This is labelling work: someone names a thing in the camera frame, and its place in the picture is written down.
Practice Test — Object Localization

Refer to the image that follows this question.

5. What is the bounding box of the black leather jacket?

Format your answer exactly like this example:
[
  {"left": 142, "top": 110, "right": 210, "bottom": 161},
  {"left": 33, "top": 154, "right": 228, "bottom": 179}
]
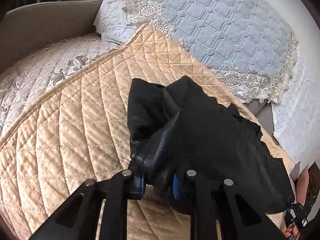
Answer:
[{"left": 127, "top": 76, "right": 295, "bottom": 214}]

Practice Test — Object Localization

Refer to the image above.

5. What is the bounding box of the dark brown clothes pile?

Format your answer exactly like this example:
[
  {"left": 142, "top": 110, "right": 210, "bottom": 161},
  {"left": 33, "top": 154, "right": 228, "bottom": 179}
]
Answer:
[{"left": 308, "top": 163, "right": 319, "bottom": 204}]

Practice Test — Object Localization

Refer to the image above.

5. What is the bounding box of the right hand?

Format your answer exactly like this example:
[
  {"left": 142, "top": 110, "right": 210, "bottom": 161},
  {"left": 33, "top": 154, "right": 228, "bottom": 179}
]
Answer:
[{"left": 283, "top": 223, "right": 300, "bottom": 240}]

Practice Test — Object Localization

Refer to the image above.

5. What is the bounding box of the pink pillow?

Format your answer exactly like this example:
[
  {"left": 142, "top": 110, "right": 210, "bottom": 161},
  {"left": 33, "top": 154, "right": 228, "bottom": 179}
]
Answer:
[{"left": 296, "top": 165, "right": 309, "bottom": 206}]

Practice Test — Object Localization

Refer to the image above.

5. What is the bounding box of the beige quilted bedspread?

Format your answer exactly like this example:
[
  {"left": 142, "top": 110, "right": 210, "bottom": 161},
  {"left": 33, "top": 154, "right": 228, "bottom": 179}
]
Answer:
[{"left": 0, "top": 23, "right": 296, "bottom": 240}]

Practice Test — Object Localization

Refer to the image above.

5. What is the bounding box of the white embossed cover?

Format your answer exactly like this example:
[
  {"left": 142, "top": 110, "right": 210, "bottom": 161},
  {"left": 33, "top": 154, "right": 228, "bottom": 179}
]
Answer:
[{"left": 94, "top": 0, "right": 319, "bottom": 163}]

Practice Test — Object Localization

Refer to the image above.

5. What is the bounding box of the grey upholstered headboard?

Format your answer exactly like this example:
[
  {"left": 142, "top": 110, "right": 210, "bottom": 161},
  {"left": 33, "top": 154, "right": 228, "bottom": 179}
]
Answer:
[{"left": 244, "top": 100, "right": 279, "bottom": 145}]

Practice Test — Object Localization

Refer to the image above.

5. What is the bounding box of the blue quilted lace-trimmed cover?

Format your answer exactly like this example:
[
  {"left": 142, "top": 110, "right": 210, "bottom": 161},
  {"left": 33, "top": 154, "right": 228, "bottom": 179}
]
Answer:
[{"left": 105, "top": 0, "right": 298, "bottom": 103}]

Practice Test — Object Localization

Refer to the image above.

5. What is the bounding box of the beige bed side panel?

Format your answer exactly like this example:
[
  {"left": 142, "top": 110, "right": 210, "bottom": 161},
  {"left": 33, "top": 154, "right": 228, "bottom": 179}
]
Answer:
[{"left": 1, "top": 0, "right": 103, "bottom": 72}]

